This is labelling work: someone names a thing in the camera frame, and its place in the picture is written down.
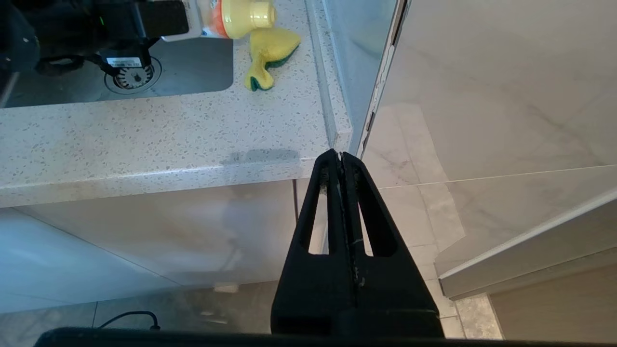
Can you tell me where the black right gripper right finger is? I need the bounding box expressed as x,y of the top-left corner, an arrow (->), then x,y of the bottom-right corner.
340,153 -> 444,337

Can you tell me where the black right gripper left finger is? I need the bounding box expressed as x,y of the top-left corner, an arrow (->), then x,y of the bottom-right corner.
270,149 -> 358,337

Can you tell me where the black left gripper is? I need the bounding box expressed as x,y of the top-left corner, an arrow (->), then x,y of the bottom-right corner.
19,0 -> 190,78

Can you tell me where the orange dish soap bottle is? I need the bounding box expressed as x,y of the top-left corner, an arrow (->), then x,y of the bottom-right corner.
161,0 -> 277,42

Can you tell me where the stainless steel sink basin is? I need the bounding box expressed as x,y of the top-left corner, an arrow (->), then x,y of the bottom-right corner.
0,36 -> 235,109

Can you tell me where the yellow green sponge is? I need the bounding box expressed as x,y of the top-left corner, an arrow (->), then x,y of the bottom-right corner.
243,27 -> 302,93

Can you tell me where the round metal drain strainer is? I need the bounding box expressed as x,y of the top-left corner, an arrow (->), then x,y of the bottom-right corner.
103,56 -> 162,95

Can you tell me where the black floor cable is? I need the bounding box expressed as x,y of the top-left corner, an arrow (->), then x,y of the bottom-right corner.
96,310 -> 161,332

